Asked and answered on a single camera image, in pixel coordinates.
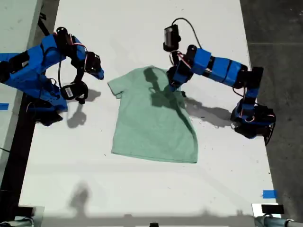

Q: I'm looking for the pale green T-shirt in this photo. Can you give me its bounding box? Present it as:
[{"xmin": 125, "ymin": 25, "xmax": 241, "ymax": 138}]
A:
[{"xmin": 107, "ymin": 65, "xmax": 198, "ymax": 164}]

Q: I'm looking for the pale side table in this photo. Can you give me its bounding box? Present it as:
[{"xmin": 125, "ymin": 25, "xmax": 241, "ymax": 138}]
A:
[{"xmin": 0, "ymin": 0, "xmax": 45, "ymax": 175}]

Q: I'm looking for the long blue tape strip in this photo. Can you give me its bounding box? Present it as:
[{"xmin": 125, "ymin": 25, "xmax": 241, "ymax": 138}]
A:
[{"xmin": 0, "ymin": 53, "xmax": 18, "ymax": 61}]

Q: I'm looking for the small black box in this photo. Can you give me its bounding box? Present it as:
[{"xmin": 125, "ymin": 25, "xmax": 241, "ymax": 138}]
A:
[
  {"xmin": 261, "ymin": 204, "xmax": 285, "ymax": 215},
  {"xmin": 18, "ymin": 206, "xmax": 34, "ymax": 217}
]

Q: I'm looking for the short black camera stalk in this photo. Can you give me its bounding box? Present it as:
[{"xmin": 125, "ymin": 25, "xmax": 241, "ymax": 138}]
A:
[
  {"xmin": 171, "ymin": 49, "xmax": 180, "ymax": 67},
  {"xmin": 75, "ymin": 67, "xmax": 85, "ymax": 85}
]

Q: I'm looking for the black camera box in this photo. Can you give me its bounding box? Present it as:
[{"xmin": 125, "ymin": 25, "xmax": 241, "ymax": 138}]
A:
[
  {"xmin": 60, "ymin": 81, "xmax": 89, "ymax": 105},
  {"xmin": 162, "ymin": 24, "xmax": 182, "ymax": 52}
]

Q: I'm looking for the black camera cable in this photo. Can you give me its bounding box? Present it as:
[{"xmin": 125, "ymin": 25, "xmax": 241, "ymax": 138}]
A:
[
  {"xmin": 57, "ymin": 59, "xmax": 63, "ymax": 89},
  {"xmin": 171, "ymin": 17, "xmax": 203, "ymax": 49}
]

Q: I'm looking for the black strap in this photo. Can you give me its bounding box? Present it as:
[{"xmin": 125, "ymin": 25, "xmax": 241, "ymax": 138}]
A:
[{"xmin": 37, "ymin": 11, "xmax": 53, "ymax": 44}]

